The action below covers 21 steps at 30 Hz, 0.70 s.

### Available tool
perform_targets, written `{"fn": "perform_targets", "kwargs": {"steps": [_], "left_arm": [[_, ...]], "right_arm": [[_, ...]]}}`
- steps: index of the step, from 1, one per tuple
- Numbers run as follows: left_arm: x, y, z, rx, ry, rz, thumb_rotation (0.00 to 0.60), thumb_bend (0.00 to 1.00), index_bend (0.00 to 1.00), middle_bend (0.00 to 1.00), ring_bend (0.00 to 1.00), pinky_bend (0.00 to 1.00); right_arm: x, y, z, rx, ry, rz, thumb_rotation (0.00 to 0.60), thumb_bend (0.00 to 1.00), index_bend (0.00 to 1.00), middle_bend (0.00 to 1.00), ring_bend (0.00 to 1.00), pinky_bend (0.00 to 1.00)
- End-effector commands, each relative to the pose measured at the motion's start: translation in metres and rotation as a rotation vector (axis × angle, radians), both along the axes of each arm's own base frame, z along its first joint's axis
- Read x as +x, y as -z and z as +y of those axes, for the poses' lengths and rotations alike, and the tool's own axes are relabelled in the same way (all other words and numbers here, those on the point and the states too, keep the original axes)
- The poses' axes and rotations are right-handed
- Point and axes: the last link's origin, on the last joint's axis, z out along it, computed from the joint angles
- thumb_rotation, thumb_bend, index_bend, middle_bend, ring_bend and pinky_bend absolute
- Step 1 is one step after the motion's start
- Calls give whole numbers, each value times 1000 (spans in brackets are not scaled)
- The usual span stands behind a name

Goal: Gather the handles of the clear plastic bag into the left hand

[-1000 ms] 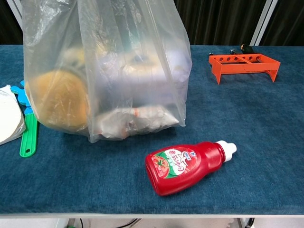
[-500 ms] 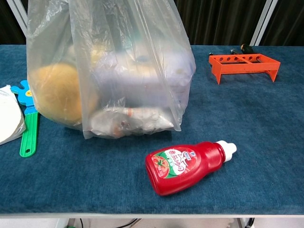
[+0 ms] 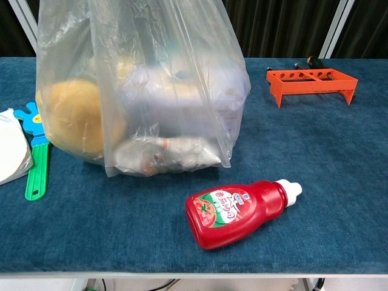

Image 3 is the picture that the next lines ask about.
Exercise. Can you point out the white metal frame post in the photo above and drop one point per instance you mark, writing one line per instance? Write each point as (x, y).
(335, 27)
(25, 24)

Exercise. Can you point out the green blue hand clapper toy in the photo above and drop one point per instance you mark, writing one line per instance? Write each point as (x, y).
(38, 169)

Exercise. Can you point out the clear plastic shopping bag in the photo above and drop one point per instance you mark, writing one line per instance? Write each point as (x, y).
(169, 91)

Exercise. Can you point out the black pleated curtain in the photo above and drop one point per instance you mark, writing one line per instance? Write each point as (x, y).
(272, 24)

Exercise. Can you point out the orange plastic tool rack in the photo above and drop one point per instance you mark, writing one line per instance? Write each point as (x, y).
(312, 85)

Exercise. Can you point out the white plastic bag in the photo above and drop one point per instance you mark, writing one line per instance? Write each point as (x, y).
(10, 145)

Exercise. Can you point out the red ketchup bottle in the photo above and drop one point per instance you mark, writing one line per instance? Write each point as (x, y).
(239, 212)

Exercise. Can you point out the blue table cloth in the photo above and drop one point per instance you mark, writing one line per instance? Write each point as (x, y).
(303, 145)

